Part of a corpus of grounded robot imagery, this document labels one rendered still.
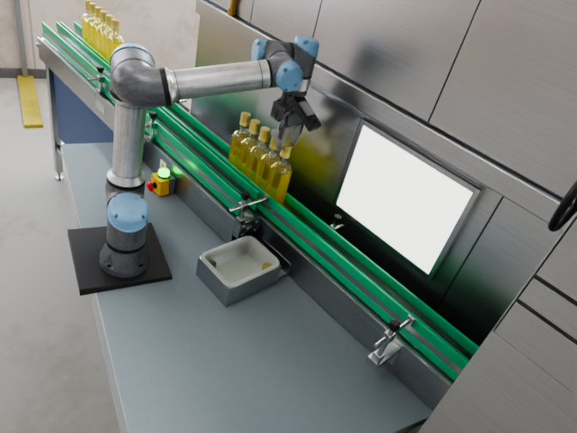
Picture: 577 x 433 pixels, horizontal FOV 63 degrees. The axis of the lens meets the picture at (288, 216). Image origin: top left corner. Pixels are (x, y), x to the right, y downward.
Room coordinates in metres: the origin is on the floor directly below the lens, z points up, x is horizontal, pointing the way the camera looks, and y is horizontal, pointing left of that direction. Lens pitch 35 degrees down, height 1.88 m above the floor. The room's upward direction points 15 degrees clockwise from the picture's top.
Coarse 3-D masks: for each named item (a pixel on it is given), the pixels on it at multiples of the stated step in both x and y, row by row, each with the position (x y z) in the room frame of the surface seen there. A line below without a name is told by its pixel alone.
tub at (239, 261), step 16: (240, 240) 1.24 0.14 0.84; (256, 240) 1.26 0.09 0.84; (208, 256) 1.14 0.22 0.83; (224, 256) 1.19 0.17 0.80; (240, 256) 1.24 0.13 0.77; (256, 256) 1.24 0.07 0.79; (272, 256) 1.20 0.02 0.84; (224, 272) 1.14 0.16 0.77; (240, 272) 1.16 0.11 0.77; (256, 272) 1.18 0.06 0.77
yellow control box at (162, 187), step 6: (156, 174) 1.51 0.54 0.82; (156, 180) 1.49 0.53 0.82; (162, 180) 1.48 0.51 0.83; (168, 180) 1.50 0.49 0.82; (174, 180) 1.52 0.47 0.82; (156, 186) 1.48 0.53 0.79; (162, 186) 1.48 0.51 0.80; (168, 186) 1.50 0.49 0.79; (174, 186) 1.52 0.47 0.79; (156, 192) 1.48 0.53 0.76; (162, 192) 1.48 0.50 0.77; (168, 192) 1.50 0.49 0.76
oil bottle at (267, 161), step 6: (264, 156) 1.42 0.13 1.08; (270, 156) 1.42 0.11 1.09; (276, 156) 1.43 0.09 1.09; (264, 162) 1.41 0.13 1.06; (270, 162) 1.40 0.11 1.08; (258, 168) 1.43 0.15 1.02; (264, 168) 1.41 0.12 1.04; (258, 174) 1.42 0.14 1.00; (264, 174) 1.41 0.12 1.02; (258, 180) 1.42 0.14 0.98; (264, 180) 1.40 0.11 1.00; (264, 186) 1.40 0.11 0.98
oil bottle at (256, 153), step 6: (252, 150) 1.46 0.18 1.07; (258, 150) 1.44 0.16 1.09; (264, 150) 1.45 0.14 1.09; (252, 156) 1.45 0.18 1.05; (258, 156) 1.43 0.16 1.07; (252, 162) 1.45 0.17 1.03; (258, 162) 1.43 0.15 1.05; (252, 168) 1.44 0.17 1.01; (246, 174) 1.46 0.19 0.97; (252, 174) 1.44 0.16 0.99; (252, 180) 1.44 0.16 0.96
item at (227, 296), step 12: (264, 240) 1.32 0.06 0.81; (276, 252) 1.27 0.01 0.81; (204, 264) 1.10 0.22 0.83; (288, 264) 1.23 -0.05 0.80; (204, 276) 1.09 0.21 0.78; (264, 276) 1.13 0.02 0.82; (276, 276) 1.18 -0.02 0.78; (216, 288) 1.05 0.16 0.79; (228, 288) 1.02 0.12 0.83; (240, 288) 1.05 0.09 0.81; (252, 288) 1.09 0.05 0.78; (264, 288) 1.14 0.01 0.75; (228, 300) 1.02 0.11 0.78
